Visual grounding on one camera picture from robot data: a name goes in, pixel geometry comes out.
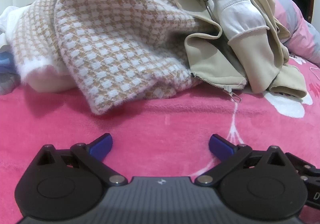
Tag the white garment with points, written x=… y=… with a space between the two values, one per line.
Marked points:
x=10 y=21

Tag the pink floral blanket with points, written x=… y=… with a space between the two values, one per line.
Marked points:
x=150 y=124

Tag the pink grey floral duvet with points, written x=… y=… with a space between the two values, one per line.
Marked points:
x=300 y=26

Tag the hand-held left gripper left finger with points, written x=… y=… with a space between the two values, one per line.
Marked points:
x=101 y=146

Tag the beige zip jacket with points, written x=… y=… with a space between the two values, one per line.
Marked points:
x=250 y=64

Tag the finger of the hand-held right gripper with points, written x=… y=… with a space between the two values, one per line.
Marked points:
x=310 y=169

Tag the cream fleece garment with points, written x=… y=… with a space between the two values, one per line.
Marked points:
x=50 y=84

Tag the houndstooth knit sweater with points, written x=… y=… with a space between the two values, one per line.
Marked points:
x=112 y=39

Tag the light blue cloth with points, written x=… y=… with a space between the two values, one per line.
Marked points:
x=5 y=60

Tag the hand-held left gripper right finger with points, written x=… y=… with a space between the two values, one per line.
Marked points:
x=220 y=145

